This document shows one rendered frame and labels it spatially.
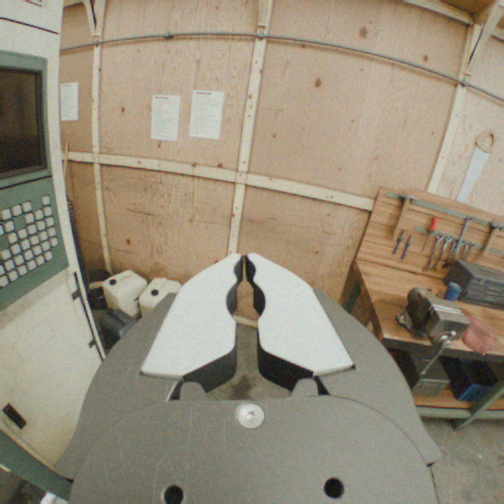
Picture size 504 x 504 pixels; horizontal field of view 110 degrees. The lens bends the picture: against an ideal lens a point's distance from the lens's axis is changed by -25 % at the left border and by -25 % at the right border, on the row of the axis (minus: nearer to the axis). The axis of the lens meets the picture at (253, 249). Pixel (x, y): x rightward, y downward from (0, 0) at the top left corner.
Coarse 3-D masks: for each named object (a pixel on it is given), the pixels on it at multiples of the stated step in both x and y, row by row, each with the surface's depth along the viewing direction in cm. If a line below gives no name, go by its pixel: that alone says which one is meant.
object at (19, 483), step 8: (0, 472) 33; (8, 472) 35; (0, 480) 32; (8, 480) 34; (16, 480) 37; (24, 480) 39; (0, 488) 31; (8, 488) 33; (16, 488) 36; (0, 496) 30; (8, 496) 33; (16, 496) 35
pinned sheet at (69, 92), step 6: (66, 84) 144; (72, 84) 144; (66, 90) 146; (72, 90) 146; (66, 96) 149; (72, 96) 148; (66, 102) 151; (72, 102) 150; (66, 108) 153; (72, 108) 152; (66, 114) 155; (72, 114) 154
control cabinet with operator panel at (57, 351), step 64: (0, 0) 28; (0, 64) 34; (0, 128) 41; (0, 192) 45; (64, 192) 70; (0, 256) 49; (64, 256) 72; (0, 320) 52; (64, 320) 81; (0, 384) 53; (64, 384) 83; (64, 448) 81
